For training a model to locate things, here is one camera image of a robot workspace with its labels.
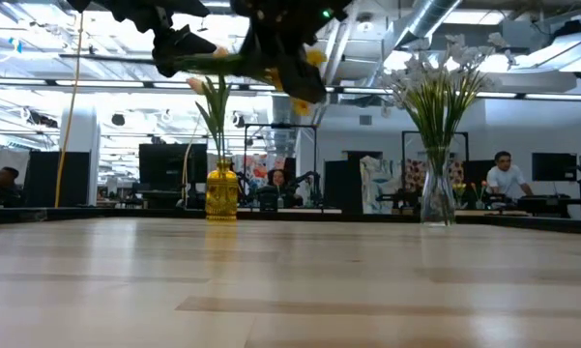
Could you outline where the black monitor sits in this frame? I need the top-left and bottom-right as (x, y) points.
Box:
(21, 151), (91, 209)
(532, 153), (578, 183)
(138, 143), (208, 204)

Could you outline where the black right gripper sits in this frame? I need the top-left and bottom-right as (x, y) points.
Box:
(231, 0), (354, 103)

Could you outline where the black aluminium table frame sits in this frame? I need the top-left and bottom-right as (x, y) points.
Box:
(0, 206), (581, 237)

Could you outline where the white and teal cloth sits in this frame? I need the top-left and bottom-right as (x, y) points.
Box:
(360, 155), (402, 214)

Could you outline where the white artificial flower bunch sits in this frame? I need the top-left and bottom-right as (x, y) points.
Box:
(453, 32), (519, 156)
(410, 32), (479, 156)
(379, 45), (441, 156)

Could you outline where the person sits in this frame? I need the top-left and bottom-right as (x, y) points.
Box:
(0, 166), (21, 207)
(265, 168), (296, 209)
(485, 150), (536, 197)

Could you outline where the smooth silver ceiling duct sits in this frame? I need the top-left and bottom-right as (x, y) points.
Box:
(366, 0), (465, 91)

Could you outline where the yellow artificial flower bunch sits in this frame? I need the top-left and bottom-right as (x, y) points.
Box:
(172, 47), (329, 117)

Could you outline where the black cabinet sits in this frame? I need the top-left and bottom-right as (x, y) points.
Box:
(324, 159), (363, 214)

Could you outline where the colourful patterned cloth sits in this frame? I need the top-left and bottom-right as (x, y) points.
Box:
(231, 154), (291, 194)

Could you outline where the ribbed silver ceiling duct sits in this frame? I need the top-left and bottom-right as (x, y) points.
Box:
(265, 96), (304, 160)

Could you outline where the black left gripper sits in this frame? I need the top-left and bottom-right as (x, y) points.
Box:
(67, 0), (218, 77)

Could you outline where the long ceiling light bar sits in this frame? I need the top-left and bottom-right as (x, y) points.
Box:
(0, 76), (581, 103)

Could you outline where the black metal frame stand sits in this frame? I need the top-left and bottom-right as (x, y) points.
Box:
(243, 123), (319, 209)
(401, 130), (470, 194)

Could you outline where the amber glass bottle vase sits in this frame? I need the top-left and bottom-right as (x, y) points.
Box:
(205, 159), (240, 222)

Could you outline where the clear glass vase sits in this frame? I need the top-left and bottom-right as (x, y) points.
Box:
(419, 144), (458, 227)

